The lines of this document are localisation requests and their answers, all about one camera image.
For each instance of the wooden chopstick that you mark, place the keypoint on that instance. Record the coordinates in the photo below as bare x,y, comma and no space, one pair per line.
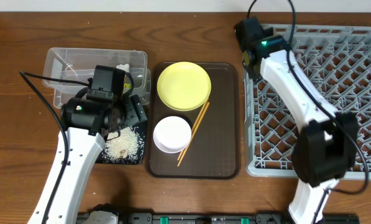
195,132
193,129

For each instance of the white tissue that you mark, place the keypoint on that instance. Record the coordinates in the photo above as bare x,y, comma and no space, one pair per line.
124,67

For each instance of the black waste tray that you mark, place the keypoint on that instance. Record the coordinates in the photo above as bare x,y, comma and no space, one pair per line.
140,155

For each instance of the brown plastic serving tray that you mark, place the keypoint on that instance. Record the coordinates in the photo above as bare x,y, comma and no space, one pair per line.
214,152

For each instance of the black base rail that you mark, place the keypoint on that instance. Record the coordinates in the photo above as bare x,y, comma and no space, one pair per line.
105,213

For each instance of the yellow round plate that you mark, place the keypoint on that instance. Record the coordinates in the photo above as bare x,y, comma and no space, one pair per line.
184,86

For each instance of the grey dishwasher rack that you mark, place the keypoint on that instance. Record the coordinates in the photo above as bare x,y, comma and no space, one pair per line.
337,60

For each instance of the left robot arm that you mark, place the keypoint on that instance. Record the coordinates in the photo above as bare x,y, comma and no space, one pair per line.
85,125

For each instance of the pile of rice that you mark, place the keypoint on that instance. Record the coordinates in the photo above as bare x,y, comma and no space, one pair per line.
123,146

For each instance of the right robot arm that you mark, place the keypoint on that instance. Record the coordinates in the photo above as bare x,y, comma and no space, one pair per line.
325,148

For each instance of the pink bowl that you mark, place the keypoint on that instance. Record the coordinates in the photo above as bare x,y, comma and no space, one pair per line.
172,134

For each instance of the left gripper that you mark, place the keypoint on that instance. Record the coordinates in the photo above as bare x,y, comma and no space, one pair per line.
139,107

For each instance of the clear plastic waste bin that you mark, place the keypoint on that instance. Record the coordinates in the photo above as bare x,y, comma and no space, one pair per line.
78,64

